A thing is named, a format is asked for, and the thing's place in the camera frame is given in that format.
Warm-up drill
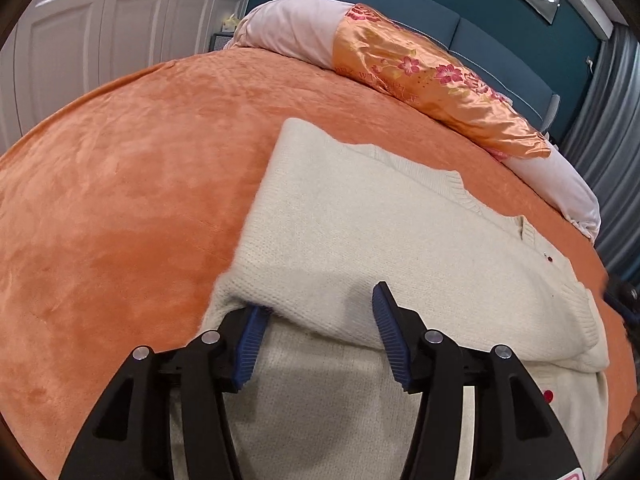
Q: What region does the pale pink long pillow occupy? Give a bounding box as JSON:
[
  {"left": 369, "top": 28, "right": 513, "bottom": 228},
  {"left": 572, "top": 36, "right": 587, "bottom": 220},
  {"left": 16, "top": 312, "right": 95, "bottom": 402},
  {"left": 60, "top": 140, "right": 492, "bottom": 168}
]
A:
[{"left": 222, "top": 0, "right": 602, "bottom": 247}]

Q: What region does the orange floral satin cloth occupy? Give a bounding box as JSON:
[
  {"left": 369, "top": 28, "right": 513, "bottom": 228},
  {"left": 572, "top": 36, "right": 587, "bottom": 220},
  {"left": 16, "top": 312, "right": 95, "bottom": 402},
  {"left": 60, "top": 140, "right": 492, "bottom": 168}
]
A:
[{"left": 331, "top": 3, "right": 552, "bottom": 161}]

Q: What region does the white panelled wardrobe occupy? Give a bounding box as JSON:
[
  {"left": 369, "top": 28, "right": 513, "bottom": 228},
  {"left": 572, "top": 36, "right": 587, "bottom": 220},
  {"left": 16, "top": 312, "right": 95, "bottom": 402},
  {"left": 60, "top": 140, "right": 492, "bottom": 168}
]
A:
[{"left": 0, "top": 0, "right": 264, "bottom": 147}]

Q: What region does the blue padded headboard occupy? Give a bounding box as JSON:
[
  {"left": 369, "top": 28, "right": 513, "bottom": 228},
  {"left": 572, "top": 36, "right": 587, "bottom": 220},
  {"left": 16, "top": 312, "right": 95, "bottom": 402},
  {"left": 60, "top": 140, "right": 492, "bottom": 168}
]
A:
[{"left": 244, "top": 0, "right": 617, "bottom": 147}]

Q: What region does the orange plush blanket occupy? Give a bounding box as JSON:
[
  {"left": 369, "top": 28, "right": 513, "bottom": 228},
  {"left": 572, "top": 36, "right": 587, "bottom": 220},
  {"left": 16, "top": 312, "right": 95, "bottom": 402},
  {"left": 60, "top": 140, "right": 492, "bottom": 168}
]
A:
[{"left": 0, "top": 49, "right": 615, "bottom": 463}]

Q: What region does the grey curtain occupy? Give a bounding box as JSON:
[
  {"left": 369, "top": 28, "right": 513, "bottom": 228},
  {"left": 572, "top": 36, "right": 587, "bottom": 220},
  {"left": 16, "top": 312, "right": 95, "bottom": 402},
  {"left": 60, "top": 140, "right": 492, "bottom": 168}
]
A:
[{"left": 564, "top": 24, "right": 640, "bottom": 288}]

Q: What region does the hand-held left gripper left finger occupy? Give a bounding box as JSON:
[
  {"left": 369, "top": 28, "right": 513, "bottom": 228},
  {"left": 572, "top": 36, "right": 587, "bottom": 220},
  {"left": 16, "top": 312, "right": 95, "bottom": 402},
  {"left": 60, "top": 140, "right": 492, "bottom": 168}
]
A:
[{"left": 60, "top": 305, "right": 274, "bottom": 480}]

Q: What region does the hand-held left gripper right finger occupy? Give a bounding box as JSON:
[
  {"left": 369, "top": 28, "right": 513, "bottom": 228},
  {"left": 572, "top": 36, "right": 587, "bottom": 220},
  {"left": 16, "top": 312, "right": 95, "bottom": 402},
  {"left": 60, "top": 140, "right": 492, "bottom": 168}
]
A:
[{"left": 371, "top": 281, "right": 587, "bottom": 480}]

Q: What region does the cream knit sweater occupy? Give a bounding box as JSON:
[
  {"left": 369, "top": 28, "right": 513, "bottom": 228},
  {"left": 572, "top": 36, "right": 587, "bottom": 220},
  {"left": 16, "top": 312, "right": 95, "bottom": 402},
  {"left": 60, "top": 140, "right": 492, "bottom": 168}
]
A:
[{"left": 167, "top": 117, "right": 612, "bottom": 480}]

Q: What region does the dark nightstand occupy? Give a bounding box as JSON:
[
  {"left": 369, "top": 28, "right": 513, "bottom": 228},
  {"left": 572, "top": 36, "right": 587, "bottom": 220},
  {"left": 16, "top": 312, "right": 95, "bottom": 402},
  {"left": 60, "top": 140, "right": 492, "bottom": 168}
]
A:
[{"left": 208, "top": 32, "right": 237, "bottom": 54}]

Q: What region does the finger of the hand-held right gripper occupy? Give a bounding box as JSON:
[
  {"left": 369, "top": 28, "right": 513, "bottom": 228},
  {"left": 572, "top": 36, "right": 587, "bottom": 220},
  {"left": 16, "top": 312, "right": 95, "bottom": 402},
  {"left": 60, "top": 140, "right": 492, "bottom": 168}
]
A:
[{"left": 603, "top": 271, "right": 640, "bottom": 322}]

